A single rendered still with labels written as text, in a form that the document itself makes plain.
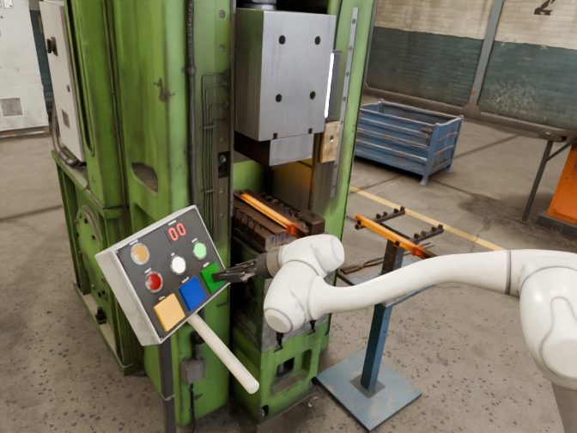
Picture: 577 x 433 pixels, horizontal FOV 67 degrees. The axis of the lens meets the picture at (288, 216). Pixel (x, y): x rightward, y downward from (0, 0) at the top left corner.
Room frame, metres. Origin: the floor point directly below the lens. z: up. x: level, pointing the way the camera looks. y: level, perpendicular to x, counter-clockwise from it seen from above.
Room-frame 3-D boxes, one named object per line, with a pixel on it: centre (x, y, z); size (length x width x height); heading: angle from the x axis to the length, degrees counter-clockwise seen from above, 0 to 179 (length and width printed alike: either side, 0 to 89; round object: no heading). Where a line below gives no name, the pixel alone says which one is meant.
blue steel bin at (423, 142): (5.47, -1.35, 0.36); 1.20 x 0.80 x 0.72; 51
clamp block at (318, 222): (1.68, -0.09, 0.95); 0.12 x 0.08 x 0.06; 40
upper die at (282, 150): (1.68, 0.14, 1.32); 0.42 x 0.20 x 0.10; 40
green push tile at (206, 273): (1.13, 0.22, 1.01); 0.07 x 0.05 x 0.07; 155
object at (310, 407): (1.49, -0.02, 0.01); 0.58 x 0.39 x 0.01; 130
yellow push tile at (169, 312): (0.95, 0.31, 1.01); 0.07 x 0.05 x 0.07; 155
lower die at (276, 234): (1.68, 0.14, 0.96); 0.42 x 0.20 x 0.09; 40
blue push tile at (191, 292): (1.04, 0.27, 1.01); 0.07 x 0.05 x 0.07; 155
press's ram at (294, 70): (1.71, 0.11, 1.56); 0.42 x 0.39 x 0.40; 40
